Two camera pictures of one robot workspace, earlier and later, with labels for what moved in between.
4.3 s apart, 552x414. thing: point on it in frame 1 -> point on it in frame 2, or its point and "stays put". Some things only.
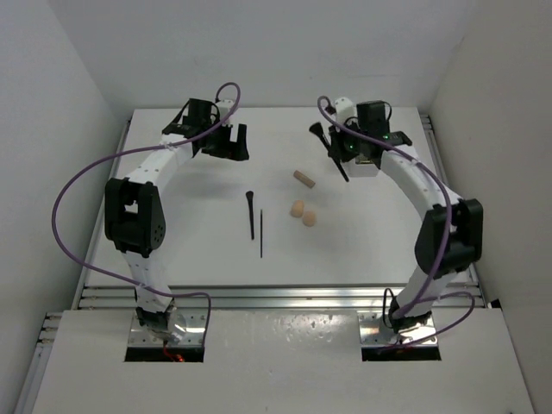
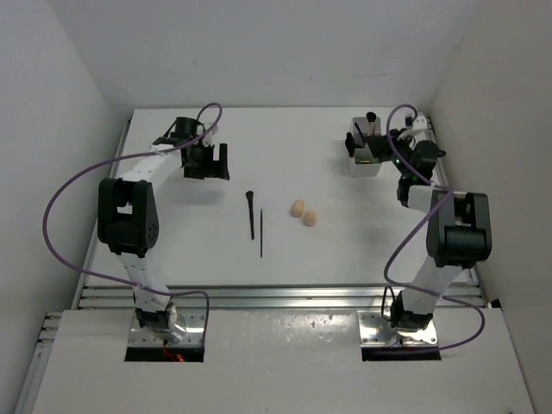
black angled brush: (249, 194) stays put
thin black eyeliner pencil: (261, 233) stays put
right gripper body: (348, 145) -> (401, 145)
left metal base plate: (195, 324) stays put
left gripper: (229, 149) -> (212, 168)
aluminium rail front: (278, 297) stays put
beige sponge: (297, 209) stays put
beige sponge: (309, 217) stays put
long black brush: (316, 128) -> (371, 117)
